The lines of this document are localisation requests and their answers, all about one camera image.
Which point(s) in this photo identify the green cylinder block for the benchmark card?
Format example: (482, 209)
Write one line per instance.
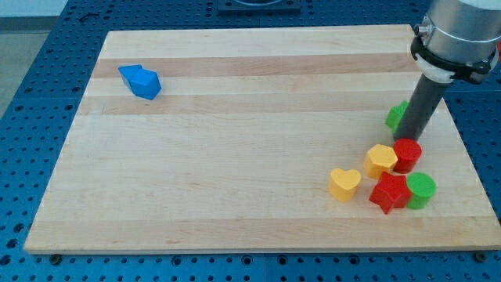
(422, 187)

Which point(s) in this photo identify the yellow heart block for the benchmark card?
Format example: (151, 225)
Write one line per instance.
(343, 184)

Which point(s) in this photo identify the blue pentagon block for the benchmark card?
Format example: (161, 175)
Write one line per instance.
(145, 84)

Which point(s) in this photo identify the blue cube block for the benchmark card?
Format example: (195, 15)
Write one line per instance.
(127, 72)

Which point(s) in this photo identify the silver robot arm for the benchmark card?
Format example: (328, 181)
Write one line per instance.
(457, 40)

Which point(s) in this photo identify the yellow hexagon block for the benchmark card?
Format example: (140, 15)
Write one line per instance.
(379, 159)

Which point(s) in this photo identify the red star block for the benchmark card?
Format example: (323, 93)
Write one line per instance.
(391, 192)

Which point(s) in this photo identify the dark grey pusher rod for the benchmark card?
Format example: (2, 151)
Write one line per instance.
(422, 104)

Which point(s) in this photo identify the green star block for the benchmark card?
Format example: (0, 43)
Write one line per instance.
(395, 115)

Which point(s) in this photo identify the wooden board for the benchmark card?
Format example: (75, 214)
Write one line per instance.
(235, 151)

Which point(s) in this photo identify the red cylinder block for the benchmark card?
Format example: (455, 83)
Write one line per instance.
(408, 152)

